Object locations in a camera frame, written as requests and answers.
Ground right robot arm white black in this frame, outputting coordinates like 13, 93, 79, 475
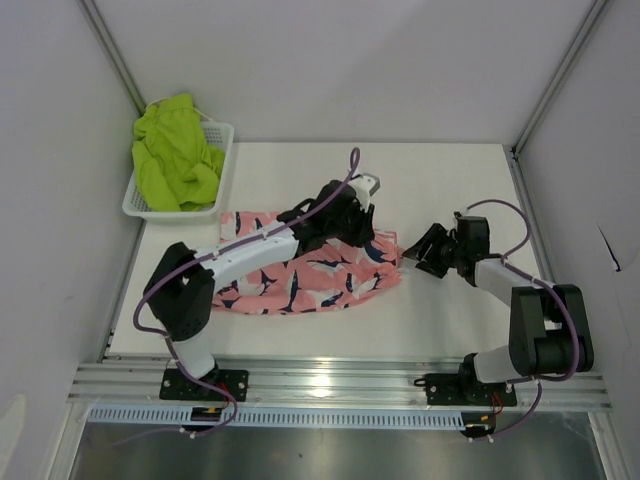
403, 214, 595, 404

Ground lime green shorts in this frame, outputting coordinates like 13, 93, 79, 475
132, 93, 226, 212

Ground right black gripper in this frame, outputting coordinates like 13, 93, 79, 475
402, 224, 465, 279

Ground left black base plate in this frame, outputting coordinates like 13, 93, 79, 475
159, 369, 250, 402

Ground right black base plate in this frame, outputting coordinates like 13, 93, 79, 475
413, 373, 517, 407

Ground pink shark print shorts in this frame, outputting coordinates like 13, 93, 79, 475
212, 229, 403, 315

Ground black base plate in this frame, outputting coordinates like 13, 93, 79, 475
413, 373, 517, 407
159, 369, 250, 402

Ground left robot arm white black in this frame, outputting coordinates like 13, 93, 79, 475
134, 174, 380, 400

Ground left aluminium frame post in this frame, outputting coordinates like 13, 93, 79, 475
77, 0, 146, 116

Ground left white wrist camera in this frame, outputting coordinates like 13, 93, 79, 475
348, 173, 380, 212

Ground aluminium frame post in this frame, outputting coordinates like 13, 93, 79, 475
77, 0, 146, 116
509, 0, 616, 156

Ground right aluminium frame post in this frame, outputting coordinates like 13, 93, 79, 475
509, 0, 616, 156

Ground white plastic basket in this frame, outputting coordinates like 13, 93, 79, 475
122, 121, 235, 223

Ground white slotted cable duct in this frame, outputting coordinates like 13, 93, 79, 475
88, 404, 465, 431

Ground aluminium mounting rail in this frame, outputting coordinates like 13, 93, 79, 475
67, 355, 614, 412

